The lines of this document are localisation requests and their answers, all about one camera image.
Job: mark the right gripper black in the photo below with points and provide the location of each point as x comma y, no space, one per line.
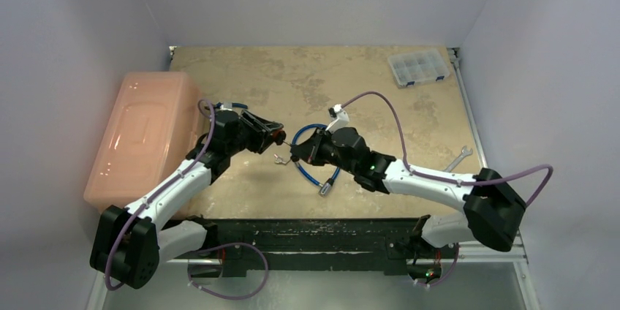
316,147

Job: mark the small silver key bunch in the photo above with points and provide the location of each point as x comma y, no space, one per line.
279,160

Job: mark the small silver open wrench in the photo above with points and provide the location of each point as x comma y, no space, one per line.
465,152

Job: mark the blue handled pliers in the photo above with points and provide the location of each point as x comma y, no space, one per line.
231,105

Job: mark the blue cable lock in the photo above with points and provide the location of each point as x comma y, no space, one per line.
306,147

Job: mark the clear compartment organizer box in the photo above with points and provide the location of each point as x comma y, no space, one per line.
419,67

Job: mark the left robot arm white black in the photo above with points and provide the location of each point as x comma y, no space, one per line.
132,241

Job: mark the orange black padlock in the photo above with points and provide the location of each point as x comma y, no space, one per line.
279,137

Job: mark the pink plastic storage box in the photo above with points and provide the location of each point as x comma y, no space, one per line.
155,122

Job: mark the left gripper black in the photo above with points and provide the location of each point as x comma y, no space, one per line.
260,130

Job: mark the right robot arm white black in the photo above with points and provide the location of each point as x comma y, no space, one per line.
487,209

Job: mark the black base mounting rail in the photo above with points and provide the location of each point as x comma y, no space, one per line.
391,246

